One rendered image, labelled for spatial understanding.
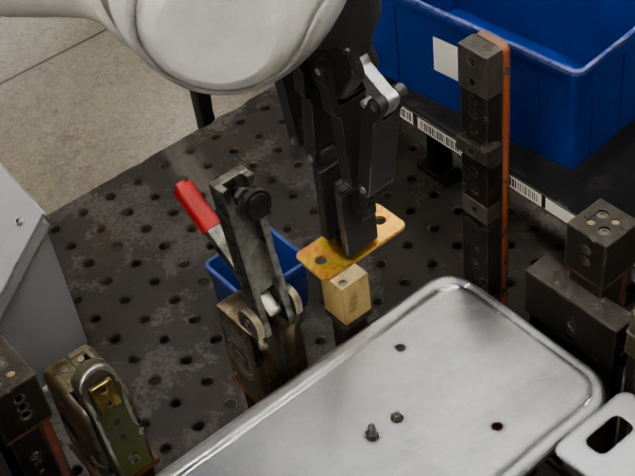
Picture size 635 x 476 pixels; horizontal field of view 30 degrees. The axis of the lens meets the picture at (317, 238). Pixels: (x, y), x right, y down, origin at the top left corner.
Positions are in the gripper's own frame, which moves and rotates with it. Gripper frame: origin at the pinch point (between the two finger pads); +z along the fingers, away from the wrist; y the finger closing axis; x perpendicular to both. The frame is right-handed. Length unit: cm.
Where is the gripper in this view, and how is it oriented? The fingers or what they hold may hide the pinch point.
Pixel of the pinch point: (346, 203)
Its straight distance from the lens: 88.2
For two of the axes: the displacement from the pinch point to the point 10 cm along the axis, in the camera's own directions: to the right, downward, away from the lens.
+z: 1.0, 7.1, 7.0
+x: 7.6, -5.1, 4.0
